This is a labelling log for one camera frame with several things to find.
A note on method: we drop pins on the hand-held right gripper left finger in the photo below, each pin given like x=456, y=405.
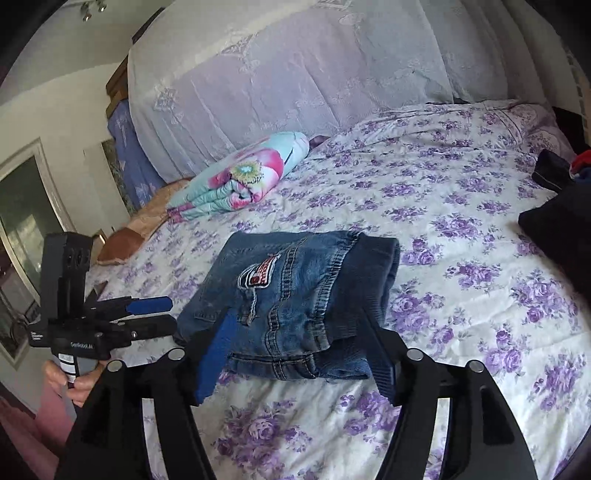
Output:
x=216, y=360

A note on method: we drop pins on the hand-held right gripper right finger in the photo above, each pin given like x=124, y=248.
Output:
x=382, y=376

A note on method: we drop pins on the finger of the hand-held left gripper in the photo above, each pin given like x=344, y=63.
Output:
x=147, y=305
x=152, y=326

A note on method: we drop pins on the blue denim pants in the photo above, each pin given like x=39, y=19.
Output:
x=300, y=286

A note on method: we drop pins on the person's left forearm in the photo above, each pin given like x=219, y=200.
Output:
x=41, y=424

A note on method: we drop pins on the person's left hand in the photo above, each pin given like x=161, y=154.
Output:
x=83, y=392

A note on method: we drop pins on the framed glass door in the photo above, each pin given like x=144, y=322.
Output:
x=23, y=230

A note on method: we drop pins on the brown orange pillow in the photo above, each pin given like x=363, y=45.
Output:
x=138, y=226

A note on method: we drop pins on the blue floral cloth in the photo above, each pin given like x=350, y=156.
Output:
x=131, y=161

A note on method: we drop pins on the folded floral turquoise blanket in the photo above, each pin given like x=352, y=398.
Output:
x=240, y=180

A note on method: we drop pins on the purple floral bedsheet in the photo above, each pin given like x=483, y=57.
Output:
x=438, y=230

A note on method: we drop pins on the wooden headboard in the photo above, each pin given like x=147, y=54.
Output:
x=117, y=83

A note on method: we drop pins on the black cloth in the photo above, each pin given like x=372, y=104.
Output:
x=561, y=240

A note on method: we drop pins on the white lace cover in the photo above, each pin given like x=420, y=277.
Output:
x=286, y=78

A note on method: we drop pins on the dark navy garment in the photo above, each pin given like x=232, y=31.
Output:
x=551, y=168

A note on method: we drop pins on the ceiling lamp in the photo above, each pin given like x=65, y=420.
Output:
x=92, y=9

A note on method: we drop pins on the red and blue garment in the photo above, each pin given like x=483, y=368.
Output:
x=582, y=164

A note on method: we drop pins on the purple floral pillow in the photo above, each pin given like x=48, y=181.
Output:
x=535, y=124

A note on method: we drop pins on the green foliage wall picture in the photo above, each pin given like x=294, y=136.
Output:
x=115, y=175

